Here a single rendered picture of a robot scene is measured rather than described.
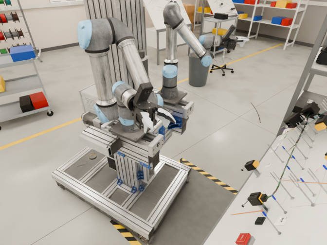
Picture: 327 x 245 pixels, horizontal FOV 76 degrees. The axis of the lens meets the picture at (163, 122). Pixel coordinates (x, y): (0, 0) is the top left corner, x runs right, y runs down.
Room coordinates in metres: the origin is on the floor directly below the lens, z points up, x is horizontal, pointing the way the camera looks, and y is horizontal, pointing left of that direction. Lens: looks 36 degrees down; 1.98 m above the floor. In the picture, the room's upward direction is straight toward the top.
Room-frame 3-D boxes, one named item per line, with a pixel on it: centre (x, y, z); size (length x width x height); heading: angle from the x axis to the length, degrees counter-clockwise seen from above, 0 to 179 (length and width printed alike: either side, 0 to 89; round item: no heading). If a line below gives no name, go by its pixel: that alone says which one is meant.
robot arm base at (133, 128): (1.09, 0.20, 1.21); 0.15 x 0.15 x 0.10
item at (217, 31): (6.26, -1.59, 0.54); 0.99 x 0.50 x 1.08; 132
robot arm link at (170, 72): (1.52, -0.05, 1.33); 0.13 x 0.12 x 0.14; 175
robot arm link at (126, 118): (0.80, 0.15, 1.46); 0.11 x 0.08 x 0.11; 124
